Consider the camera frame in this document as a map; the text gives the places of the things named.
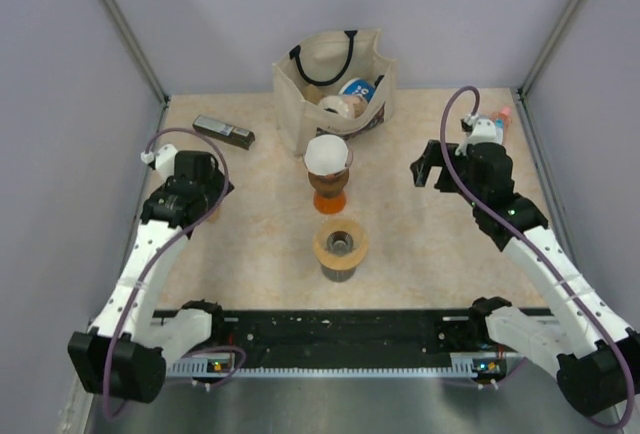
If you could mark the black rectangular box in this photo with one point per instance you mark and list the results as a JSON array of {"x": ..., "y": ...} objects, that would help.
[{"x": 224, "y": 132}]

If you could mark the orange glass carafe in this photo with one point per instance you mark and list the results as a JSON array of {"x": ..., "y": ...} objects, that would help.
[{"x": 329, "y": 205}]

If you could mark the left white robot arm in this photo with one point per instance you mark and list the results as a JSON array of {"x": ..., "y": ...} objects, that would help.
[{"x": 126, "y": 353}]

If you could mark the brown paper coffee filter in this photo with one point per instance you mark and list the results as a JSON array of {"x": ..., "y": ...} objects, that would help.
[{"x": 214, "y": 216}]

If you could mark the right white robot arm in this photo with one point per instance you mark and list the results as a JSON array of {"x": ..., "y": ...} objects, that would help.
[{"x": 593, "y": 354}]

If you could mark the pink glass dripper cone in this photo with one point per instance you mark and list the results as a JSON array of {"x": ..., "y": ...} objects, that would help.
[{"x": 345, "y": 164}]

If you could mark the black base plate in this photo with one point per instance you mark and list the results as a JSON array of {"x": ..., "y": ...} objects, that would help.
[{"x": 341, "y": 339}]

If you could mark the grey glass carafe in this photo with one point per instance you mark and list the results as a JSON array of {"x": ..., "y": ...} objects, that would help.
[{"x": 338, "y": 272}]

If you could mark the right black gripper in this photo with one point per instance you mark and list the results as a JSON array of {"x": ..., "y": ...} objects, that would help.
[{"x": 432, "y": 157}]

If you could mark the white paper coffee filter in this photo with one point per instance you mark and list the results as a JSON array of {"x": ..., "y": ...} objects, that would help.
[{"x": 326, "y": 154}]

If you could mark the white tape roll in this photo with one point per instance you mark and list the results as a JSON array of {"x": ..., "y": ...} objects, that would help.
[{"x": 348, "y": 107}]

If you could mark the blue white cup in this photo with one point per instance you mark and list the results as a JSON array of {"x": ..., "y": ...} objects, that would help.
[{"x": 358, "y": 87}]

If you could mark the pink liquid bottle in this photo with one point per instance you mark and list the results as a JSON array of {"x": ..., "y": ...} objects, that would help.
[{"x": 502, "y": 120}]

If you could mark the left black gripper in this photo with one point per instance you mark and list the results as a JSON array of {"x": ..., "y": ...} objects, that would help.
[{"x": 215, "y": 186}]

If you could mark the cream canvas tote bag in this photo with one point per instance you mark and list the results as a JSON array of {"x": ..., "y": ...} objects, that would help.
[{"x": 335, "y": 82}]

